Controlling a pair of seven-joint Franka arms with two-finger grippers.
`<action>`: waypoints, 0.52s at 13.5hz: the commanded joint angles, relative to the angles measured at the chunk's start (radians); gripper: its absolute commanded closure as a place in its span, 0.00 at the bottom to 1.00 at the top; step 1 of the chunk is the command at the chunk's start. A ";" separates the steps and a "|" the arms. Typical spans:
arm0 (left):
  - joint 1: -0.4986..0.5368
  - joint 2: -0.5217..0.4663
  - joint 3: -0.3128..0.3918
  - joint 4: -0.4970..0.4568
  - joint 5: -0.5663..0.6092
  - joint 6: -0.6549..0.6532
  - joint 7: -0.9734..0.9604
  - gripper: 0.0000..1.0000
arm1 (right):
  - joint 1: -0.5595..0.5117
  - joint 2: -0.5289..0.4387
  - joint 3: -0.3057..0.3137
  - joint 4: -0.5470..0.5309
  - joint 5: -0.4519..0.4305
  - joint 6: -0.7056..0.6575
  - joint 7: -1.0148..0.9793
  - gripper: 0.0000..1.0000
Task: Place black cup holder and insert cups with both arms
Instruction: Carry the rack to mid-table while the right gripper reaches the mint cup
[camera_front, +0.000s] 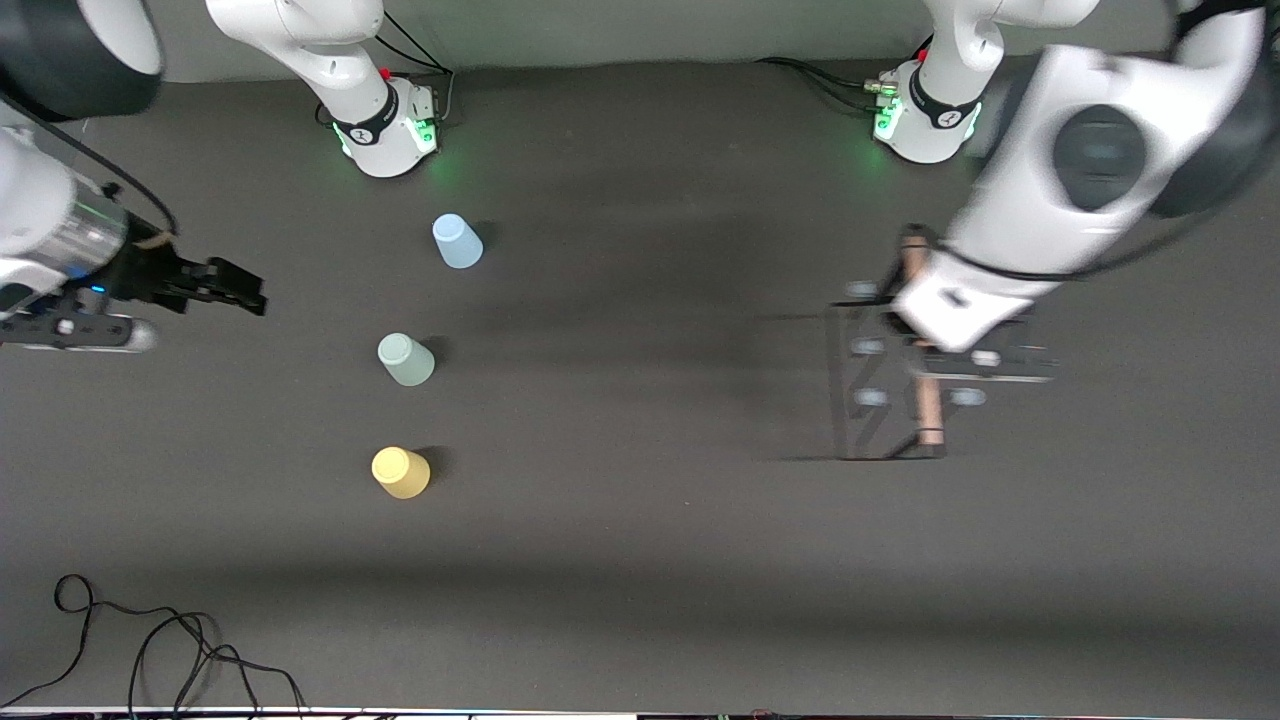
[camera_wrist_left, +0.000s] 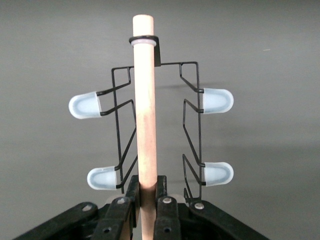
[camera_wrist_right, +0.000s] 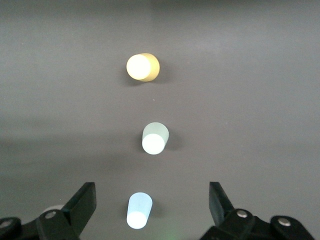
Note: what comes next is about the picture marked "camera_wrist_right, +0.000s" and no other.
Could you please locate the light blue plastic cup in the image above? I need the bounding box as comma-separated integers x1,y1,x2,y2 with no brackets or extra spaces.
126,191,154,230

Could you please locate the pale green plastic cup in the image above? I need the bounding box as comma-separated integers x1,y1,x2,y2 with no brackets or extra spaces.
141,122,170,156

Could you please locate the dark grey table mat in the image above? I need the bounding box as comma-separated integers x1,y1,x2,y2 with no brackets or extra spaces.
0,0,320,240

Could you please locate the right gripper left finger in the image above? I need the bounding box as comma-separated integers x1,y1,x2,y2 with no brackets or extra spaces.
0,181,97,240

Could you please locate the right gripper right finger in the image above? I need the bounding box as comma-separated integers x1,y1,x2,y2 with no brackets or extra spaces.
199,181,315,240

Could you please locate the yellow plastic cup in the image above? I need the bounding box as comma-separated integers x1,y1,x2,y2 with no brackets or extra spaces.
126,52,161,83

